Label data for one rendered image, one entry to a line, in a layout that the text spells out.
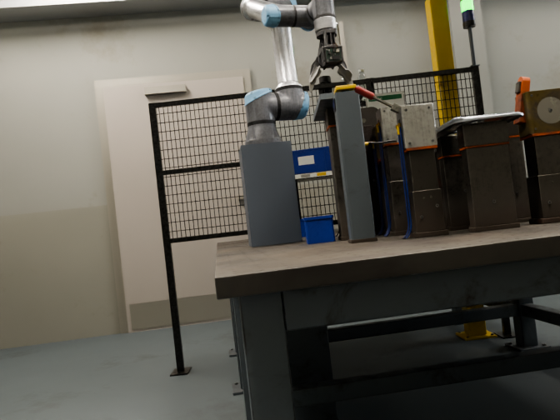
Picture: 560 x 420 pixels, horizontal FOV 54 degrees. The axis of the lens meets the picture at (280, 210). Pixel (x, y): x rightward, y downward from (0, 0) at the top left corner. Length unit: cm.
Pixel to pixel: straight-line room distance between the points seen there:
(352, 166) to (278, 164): 60
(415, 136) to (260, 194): 79
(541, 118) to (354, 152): 51
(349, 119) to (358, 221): 30
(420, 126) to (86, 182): 378
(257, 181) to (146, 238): 276
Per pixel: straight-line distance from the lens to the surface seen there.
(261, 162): 213
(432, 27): 346
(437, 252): 105
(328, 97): 173
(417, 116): 154
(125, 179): 484
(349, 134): 160
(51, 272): 500
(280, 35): 236
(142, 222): 480
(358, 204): 159
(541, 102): 166
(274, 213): 212
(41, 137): 509
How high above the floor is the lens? 78
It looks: 1 degrees up
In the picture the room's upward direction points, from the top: 6 degrees counter-clockwise
